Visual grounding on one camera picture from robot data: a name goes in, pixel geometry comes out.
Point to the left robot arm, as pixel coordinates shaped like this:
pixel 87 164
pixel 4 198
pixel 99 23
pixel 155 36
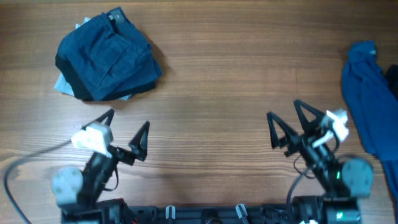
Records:
pixel 77 190

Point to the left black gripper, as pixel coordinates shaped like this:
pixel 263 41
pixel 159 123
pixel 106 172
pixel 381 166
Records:
pixel 138 144

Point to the blue polo shirt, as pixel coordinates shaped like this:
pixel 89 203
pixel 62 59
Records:
pixel 372 106

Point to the folded black garment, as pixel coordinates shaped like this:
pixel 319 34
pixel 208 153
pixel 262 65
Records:
pixel 144 80

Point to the folded dark denim jeans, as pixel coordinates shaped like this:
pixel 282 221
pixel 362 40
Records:
pixel 105 51

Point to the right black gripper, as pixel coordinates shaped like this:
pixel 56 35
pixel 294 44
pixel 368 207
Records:
pixel 301 140

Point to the black garment at right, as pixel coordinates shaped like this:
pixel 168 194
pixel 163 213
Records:
pixel 392 78

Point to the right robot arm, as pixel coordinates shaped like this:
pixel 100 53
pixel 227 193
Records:
pixel 350 178

